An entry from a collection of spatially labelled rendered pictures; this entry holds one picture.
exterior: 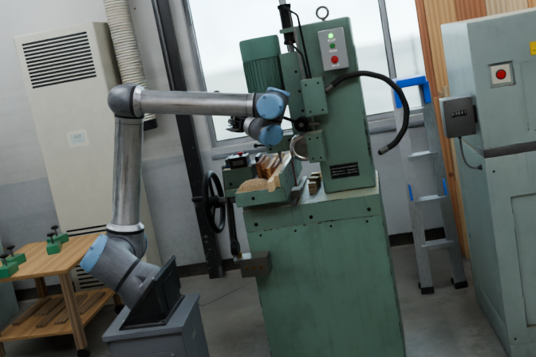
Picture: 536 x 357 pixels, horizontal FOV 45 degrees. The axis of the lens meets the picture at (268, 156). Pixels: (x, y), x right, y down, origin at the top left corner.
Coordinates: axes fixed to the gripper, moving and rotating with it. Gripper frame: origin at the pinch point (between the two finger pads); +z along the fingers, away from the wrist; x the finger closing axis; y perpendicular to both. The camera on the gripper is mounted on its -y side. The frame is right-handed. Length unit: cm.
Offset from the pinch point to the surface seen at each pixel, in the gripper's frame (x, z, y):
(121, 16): -21, 160, 1
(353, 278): 55, -50, -44
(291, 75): -20.6, -8.8, -18.7
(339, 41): -39, -27, -25
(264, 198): 28.4, -27.3, -6.2
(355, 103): -15, -30, -38
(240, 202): 32.6, -21.4, 0.9
